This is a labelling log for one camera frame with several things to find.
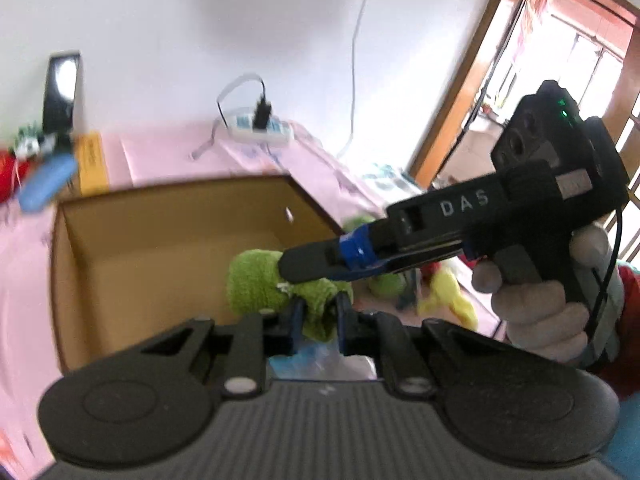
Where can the green frog plush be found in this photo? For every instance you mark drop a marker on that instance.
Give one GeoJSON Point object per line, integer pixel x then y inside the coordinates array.
{"type": "Point", "coordinates": [385, 286]}

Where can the blue glasses case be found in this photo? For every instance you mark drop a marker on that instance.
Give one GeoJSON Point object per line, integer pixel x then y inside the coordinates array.
{"type": "Point", "coordinates": [46, 182]}

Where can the brown cardboard box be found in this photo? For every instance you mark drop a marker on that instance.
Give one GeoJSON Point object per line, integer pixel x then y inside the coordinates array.
{"type": "Point", "coordinates": [130, 264]}

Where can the wooden door frame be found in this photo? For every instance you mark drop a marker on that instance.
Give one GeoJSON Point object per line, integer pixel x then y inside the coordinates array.
{"type": "Point", "coordinates": [469, 75]}

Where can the black smartphone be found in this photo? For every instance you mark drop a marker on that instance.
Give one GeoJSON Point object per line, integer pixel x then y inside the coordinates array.
{"type": "Point", "coordinates": [60, 92]}

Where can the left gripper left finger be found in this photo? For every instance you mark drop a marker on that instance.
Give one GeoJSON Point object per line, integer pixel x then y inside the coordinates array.
{"type": "Point", "coordinates": [297, 311]}

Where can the clear plastic bag with item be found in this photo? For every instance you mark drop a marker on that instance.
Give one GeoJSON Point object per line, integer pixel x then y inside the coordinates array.
{"type": "Point", "coordinates": [322, 362]}

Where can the black charger plug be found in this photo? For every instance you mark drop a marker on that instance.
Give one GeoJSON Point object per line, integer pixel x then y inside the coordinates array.
{"type": "Point", "coordinates": [262, 114]}

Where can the yellow book box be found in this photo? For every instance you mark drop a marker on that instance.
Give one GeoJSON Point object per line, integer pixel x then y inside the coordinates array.
{"type": "Point", "coordinates": [92, 169]}

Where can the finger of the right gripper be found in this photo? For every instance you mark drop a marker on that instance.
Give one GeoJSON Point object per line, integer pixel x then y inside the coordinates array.
{"type": "Point", "coordinates": [370, 268]}
{"type": "Point", "coordinates": [363, 247]}

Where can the pink patterned tablecloth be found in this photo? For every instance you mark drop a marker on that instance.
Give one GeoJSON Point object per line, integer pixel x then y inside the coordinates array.
{"type": "Point", "coordinates": [29, 362]}

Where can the yellow green plush toy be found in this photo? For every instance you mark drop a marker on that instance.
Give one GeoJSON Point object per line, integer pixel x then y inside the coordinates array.
{"type": "Point", "coordinates": [444, 291]}

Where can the grey gloved right hand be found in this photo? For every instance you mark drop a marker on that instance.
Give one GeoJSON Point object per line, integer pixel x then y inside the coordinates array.
{"type": "Point", "coordinates": [540, 319]}

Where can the white power strip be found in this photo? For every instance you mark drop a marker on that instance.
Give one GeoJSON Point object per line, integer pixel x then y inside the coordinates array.
{"type": "Point", "coordinates": [277, 132]}

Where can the red plush toy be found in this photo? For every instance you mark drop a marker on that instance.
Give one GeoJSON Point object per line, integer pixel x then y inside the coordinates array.
{"type": "Point", "coordinates": [11, 171]}

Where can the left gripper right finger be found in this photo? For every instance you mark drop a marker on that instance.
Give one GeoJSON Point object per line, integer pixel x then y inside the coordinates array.
{"type": "Point", "coordinates": [343, 312]}

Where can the panda plush toy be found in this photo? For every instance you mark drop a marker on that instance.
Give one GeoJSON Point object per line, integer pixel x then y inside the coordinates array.
{"type": "Point", "coordinates": [32, 142]}

